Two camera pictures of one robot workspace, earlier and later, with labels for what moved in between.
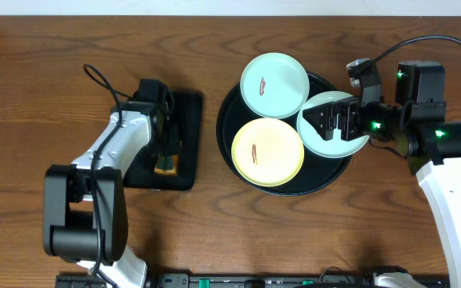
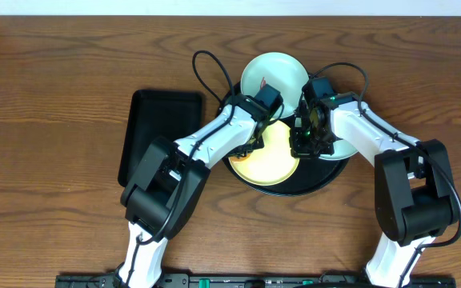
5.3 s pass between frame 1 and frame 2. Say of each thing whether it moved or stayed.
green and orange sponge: moved
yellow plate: stayed
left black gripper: moved
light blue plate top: stayed
